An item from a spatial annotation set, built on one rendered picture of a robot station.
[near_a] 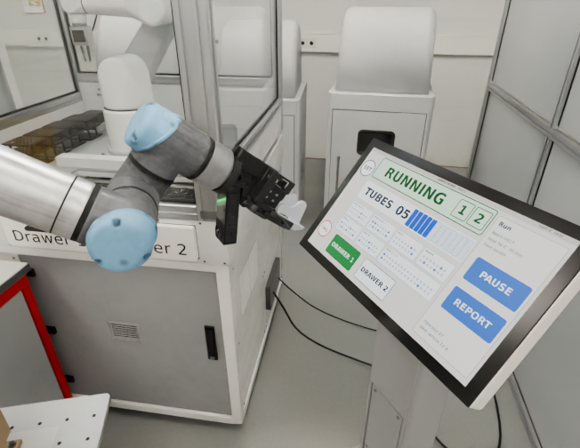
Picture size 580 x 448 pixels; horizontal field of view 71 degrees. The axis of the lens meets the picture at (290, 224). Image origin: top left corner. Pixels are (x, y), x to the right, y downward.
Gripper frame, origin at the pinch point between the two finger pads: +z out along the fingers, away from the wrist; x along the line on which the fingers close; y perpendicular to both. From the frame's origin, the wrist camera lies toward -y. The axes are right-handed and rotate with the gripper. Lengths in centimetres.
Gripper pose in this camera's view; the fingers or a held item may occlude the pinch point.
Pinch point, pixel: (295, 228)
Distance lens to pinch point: 80.0
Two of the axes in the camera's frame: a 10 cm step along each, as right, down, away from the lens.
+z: 6.8, 3.9, 6.2
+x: -4.6, -4.3, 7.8
